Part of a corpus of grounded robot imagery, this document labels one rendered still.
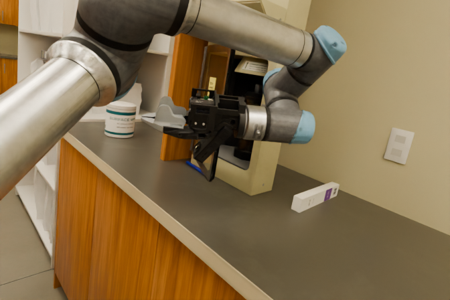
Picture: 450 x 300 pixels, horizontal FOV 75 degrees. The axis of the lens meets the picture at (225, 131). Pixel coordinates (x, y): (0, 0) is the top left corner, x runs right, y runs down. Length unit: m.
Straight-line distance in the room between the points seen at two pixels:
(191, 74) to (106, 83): 0.69
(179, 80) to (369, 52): 0.71
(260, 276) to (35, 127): 0.47
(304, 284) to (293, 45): 0.46
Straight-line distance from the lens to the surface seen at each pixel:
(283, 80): 0.68
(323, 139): 1.29
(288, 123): 0.63
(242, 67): 1.00
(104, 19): 0.46
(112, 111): 1.40
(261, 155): 0.94
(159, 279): 0.96
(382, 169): 1.21
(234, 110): 0.60
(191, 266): 0.81
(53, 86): 0.44
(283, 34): 0.57
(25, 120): 0.41
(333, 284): 0.70
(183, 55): 1.12
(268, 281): 0.64
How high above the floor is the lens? 1.32
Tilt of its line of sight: 12 degrees down
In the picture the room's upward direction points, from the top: 10 degrees clockwise
